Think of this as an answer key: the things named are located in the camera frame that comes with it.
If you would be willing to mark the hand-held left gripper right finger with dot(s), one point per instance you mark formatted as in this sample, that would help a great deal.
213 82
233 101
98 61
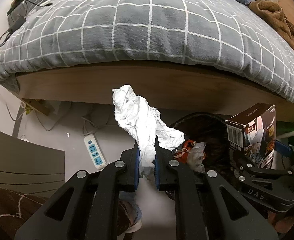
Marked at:
157 172

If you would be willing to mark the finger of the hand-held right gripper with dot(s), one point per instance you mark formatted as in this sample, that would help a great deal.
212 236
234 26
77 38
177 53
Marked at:
283 150
266 172

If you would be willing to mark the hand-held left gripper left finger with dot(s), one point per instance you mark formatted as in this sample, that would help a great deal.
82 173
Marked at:
137 170

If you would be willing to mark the brown printed carton box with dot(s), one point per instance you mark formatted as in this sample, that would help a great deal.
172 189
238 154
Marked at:
259 135

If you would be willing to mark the red plastic bag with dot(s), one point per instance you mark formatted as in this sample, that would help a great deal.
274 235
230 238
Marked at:
187 145

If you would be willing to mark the white paper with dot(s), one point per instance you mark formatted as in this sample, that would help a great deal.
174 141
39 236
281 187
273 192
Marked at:
137 120

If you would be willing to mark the bin with black bag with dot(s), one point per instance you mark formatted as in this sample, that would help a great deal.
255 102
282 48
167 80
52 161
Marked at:
217 150

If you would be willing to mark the person's right hand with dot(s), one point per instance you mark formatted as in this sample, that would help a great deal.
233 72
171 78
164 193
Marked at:
285 224

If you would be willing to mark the white power strip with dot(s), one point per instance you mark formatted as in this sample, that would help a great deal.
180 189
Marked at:
93 152

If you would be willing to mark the person's blue slipper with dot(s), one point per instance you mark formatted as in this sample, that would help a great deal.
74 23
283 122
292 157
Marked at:
135 217

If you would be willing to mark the brown fleece garment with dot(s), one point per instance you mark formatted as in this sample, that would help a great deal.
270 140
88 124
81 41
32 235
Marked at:
269 15

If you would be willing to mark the grey checked bed sheet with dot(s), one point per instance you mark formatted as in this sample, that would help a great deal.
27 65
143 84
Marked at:
137 30

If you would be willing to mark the person's brown printed pants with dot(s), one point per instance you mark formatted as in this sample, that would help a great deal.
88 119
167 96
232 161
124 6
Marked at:
2 212

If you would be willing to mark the black power adapter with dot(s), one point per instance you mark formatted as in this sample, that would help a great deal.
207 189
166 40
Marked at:
16 23

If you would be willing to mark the wooden bed frame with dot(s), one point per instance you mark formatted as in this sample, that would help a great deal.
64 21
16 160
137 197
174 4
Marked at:
162 85

